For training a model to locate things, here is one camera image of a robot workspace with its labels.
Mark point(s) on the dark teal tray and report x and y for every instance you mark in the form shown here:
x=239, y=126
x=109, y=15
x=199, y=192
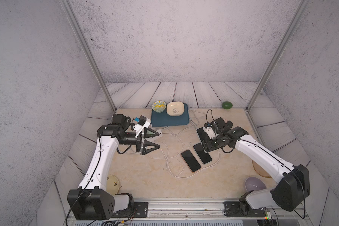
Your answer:
x=164, y=120

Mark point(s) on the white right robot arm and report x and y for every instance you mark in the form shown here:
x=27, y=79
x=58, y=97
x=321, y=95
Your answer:
x=292, y=182

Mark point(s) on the aluminium frame post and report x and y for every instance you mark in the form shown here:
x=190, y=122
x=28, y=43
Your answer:
x=85, y=47
x=299, y=13

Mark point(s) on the cream panda square bowl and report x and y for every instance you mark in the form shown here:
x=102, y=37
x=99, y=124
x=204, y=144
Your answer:
x=175, y=108

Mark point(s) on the purple plate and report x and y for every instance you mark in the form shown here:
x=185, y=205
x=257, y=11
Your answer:
x=254, y=184

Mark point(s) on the green round fruit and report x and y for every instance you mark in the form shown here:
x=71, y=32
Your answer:
x=227, y=105

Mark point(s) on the phone with pale green case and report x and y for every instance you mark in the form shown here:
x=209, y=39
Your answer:
x=204, y=156

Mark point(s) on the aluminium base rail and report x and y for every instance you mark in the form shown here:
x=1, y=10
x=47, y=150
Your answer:
x=194, y=212

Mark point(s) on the aluminium right frame post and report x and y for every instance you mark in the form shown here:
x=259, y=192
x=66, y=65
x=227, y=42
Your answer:
x=299, y=13

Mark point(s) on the black phone white edge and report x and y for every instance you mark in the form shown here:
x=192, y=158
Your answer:
x=203, y=139

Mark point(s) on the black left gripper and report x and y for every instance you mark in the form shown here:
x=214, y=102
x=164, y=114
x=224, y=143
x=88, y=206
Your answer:
x=140, y=146

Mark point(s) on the white power strip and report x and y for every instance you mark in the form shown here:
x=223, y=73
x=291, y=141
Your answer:
x=160, y=134

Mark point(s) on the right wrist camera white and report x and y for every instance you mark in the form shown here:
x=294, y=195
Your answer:
x=209, y=130

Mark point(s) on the pale yellow plate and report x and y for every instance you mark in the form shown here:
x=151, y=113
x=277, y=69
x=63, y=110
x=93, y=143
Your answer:
x=112, y=185

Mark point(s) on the phone with pink case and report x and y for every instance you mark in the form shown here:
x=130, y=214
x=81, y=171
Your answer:
x=190, y=160

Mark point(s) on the colourful patterned small bowl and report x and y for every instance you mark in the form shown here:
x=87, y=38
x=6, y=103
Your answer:
x=159, y=106

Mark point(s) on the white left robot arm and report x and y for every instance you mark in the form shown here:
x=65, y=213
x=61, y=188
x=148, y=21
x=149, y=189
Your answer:
x=91, y=201

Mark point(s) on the aluminium left frame post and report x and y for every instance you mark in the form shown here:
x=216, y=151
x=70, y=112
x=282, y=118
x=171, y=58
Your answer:
x=85, y=47

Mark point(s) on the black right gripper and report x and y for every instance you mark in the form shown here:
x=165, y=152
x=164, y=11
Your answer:
x=207, y=146

